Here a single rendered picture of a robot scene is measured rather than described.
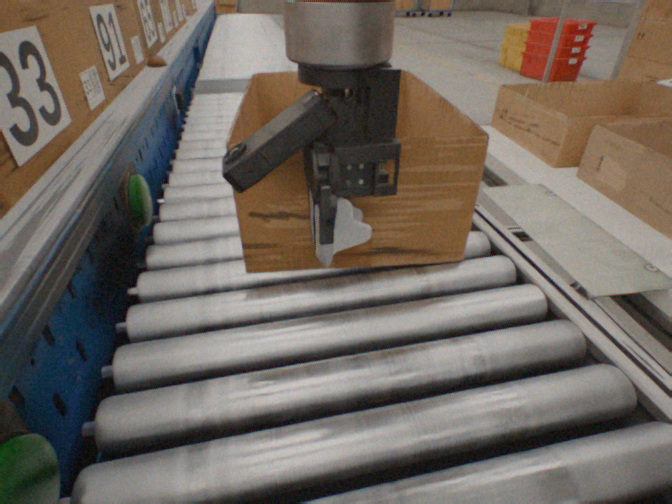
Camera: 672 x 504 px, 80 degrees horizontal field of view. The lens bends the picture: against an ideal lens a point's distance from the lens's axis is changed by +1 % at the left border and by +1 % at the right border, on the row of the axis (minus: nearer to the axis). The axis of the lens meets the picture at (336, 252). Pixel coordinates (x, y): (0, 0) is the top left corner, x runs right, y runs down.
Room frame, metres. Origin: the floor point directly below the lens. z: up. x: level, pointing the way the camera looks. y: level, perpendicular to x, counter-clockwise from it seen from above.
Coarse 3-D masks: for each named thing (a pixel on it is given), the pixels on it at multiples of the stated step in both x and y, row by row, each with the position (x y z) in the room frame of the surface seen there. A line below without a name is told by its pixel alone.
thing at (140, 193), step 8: (136, 176) 0.50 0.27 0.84; (136, 184) 0.48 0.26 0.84; (144, 184) 0.51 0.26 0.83; (136, 192) 0.47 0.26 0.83; (144, 192) 0.49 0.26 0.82; (136, 200) 0.47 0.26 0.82; (144, 200) 0.48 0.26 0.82; (136, 208) 0.46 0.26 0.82; (144, 208) 0.48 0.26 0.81; (152, 208) 0.51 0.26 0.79; (136, 216) 0.46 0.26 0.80; (144, 216) 0.47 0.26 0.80; (152, 216) 0.50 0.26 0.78; (144, 224) 0.47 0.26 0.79
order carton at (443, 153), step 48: (288, 96) 0.80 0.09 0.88; (432, 96) 0.65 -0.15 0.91; (432, 144) 0.43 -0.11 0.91; (480, 144) 0.43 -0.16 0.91; (288, 192) 0.41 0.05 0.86; (432, 192) 0.43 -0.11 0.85; (240, 240) 0.41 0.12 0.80; (288, 240) 0.41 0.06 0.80; (384, 240) 0.42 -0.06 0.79; (432, 240) 0.43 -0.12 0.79
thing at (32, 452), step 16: (0, 448) 0.13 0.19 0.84; (16, 448) 0.13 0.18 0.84; (32, 448) 0.13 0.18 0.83; (48, 448) 0.14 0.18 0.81; (0, 464) 0.12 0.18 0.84; (16, 464) 0.12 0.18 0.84; (32, 464) 0.13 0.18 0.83; (48, 464) 0.13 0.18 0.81; (0, 480) 0.11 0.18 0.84; (16, 480) 0.11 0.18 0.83; (32, 480) 0.12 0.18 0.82; (48, 480) 0.13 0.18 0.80; (0, 496) 0.10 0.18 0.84; (16, 496) 0.11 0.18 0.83; (32, 496) 0.11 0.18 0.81; (48, 496) 0.12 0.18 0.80
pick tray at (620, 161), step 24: (600, 144) 0.68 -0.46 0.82; (624, 144) 0.63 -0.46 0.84; (648, 144) 0.73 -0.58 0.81; (600, 168) 0.66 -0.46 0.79; (624, 168) 0.61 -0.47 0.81; (648, 168) 0.57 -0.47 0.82; (600, 192) 0.64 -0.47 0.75; (624, 192) 0.59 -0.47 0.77; (648, 192) 0.55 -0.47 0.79; (648, 216) 0.54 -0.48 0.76
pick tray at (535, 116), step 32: (512, 96) 0.95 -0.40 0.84; (544, 96) 1.04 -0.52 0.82; (576, 96) 1.05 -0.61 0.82; (608, 96) 1.07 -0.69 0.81; (640, 96) 1.06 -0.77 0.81; (512, 128) 0.92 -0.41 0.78; (544, 128) 0.81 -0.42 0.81; (576, 128) 0.75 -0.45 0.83; (544, 160) 0.78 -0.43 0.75; (576, 160) 0.76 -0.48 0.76
